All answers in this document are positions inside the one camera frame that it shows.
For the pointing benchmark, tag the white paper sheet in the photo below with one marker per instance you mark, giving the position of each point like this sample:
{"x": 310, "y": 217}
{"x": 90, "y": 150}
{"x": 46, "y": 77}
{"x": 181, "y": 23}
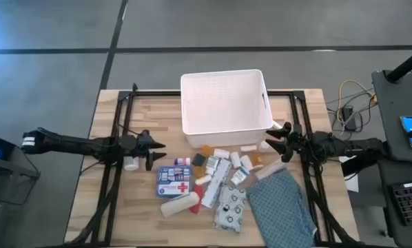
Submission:
{"x": 351, "y": 182}

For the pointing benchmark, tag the black metal rig frame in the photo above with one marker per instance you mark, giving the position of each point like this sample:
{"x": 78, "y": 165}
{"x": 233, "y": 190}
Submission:
{"x": 151, "y": 93}

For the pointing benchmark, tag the beige elastic bandage roll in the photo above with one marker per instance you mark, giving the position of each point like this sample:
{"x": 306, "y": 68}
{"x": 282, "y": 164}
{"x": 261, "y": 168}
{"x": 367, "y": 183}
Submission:
{"x": 179, "y": 204}

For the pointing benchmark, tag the white perforated plastic basket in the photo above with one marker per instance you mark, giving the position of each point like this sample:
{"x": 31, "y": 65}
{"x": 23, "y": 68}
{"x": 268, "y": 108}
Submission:
{"x": 223, "y": 103}

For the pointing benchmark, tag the small white bottle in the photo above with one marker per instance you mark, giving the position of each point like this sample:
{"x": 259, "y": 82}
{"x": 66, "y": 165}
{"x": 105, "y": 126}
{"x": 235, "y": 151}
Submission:
{"x": 264, "y": 146}

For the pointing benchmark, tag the small pink label bottle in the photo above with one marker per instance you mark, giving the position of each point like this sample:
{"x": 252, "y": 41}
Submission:
{"x": 182, "y": 161}

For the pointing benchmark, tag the black pole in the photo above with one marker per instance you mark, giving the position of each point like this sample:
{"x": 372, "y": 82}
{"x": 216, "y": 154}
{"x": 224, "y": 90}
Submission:
{"x": 407, "y": 65}

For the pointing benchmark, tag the white bottle blue label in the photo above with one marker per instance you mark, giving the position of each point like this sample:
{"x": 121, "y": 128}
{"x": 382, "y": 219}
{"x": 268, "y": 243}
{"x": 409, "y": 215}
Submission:
{"x": 239, "y": 176}

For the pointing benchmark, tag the black power adapter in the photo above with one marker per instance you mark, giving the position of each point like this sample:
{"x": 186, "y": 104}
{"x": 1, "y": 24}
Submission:
{"x": 349, "y": 117}

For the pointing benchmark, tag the black side desk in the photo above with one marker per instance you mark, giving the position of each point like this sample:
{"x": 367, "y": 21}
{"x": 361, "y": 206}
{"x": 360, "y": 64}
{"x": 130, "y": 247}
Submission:
{"x": 395, "y": 103}

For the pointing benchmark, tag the slim white tube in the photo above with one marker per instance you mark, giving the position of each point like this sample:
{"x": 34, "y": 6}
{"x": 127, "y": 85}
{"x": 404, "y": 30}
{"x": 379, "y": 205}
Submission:
{"x": 248, "y": 148}

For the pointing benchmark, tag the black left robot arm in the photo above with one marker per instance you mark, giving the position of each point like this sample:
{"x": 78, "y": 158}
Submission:
{"x": 71, "y": 144}

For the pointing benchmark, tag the white gauze pack blue crosses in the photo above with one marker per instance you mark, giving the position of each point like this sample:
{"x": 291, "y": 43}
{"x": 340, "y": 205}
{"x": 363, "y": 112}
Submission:
{"x": 231, "y": 208}

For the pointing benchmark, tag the blue first aid kit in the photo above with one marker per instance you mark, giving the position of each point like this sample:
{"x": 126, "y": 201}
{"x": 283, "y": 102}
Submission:
{"x": 173, "y": 180}

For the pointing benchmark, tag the grey medicine box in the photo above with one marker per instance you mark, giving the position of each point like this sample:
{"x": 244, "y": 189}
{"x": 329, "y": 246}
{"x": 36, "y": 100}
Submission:
{"x": 212, "y": 163}

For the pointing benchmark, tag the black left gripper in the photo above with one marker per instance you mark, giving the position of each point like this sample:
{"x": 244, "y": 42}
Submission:
{"x": 140, "y": 143}

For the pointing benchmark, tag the beige wrapped bandage pack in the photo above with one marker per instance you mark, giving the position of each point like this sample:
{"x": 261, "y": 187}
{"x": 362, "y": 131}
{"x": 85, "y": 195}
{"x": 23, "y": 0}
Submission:
{"x": 269, "y": 169}

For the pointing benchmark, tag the teal patterned cloth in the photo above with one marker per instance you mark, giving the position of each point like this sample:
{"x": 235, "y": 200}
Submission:
{"x": 281, "y": 210}

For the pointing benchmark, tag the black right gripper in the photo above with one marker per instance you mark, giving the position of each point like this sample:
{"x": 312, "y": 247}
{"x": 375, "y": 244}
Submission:
{"x": 302, "y": 143}

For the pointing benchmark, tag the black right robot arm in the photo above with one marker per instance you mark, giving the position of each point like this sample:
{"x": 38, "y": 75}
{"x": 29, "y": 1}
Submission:
{"x": 357, "y": 144}

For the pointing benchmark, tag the small white gauze roll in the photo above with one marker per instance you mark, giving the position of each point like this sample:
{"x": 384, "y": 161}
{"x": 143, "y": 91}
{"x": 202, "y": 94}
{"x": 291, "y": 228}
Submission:
{"x": 203, "y": 180}

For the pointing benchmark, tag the orange pill bottle white cap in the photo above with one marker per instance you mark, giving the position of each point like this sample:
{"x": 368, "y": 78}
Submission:
{"x": 257, "y": 160}

